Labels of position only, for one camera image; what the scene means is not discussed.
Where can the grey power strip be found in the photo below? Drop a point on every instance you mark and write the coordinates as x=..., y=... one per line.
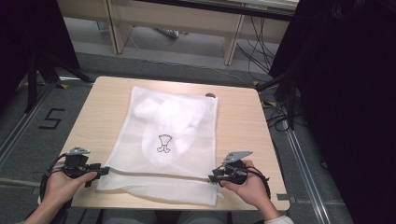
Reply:
x=168, y=33

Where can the metal floor rail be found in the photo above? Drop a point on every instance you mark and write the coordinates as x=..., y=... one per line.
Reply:
x=306, y=174
x=21, y=124

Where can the black chair seat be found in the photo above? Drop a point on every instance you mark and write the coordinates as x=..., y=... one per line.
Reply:
x=63, y=216

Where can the light wooden desk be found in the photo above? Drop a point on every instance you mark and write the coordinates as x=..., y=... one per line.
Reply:
x=174, y=21

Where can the black curtain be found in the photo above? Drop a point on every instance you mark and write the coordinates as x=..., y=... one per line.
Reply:
x=28, y=37
x=348, y=109

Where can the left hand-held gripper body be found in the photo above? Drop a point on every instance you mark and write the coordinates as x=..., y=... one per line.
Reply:
x=76, y=161

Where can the person's left hand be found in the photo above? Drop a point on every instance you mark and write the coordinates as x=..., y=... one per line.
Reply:
x=62, y=188

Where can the black metal stand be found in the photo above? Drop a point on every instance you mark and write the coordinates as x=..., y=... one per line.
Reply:
x=289, y=93
x=34, y=77

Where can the grey metal bracket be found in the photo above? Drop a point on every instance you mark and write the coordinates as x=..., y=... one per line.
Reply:
x=285, y=197

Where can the white garment with drawn figure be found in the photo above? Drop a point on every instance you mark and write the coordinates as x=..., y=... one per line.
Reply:
x=169, y=121

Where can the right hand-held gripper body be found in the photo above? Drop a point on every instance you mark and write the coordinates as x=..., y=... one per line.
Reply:
x=235, y=169

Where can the white mesh laundry bag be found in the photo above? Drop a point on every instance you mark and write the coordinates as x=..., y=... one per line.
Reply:
x=168, y=189

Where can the person's right hand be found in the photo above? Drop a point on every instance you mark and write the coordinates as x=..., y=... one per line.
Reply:
x=252, y=189

